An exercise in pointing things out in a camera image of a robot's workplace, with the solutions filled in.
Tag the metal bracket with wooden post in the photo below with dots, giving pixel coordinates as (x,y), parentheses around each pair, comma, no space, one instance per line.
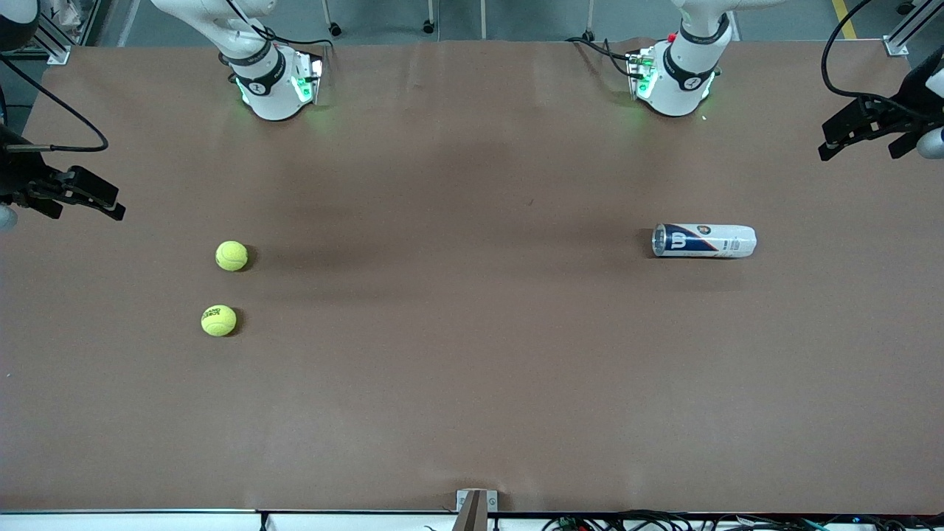
(476,509)

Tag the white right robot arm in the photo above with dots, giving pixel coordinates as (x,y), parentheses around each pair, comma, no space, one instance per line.
(273,96)

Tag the black castor wheel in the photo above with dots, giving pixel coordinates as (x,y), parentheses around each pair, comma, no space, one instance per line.
(906,7)

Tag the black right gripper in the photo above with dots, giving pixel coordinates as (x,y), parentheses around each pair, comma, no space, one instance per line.
(20,179)

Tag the metal leg with castor wheel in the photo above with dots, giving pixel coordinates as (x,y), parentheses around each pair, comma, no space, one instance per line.
(428,28)
(588,35)
(335,29)

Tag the brown table cover sheet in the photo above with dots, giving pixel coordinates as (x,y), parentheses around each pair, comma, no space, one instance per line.
(472,405)

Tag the yellow-green tennis ball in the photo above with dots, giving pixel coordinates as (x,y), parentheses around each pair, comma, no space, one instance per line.
(218,321)
(231,256)

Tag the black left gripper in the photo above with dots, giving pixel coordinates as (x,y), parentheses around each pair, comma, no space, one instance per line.
(908,112)

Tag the white thin pole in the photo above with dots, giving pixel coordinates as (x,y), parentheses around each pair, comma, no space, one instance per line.
(483,18)

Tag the white table edge rail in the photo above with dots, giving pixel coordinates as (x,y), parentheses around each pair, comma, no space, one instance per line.
(147,522)

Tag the aluminium frame profile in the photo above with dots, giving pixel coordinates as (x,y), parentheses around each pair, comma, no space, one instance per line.
(59,44)
(903,37)

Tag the clear tennis ball can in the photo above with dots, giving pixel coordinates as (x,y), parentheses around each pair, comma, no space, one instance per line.
(704,241)

